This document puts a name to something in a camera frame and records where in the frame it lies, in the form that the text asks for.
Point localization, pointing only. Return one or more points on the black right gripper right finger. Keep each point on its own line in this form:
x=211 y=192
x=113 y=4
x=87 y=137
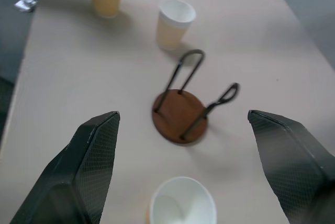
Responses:
x=290 y=156

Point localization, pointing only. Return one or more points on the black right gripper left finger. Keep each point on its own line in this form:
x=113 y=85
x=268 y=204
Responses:
x=78 y=166

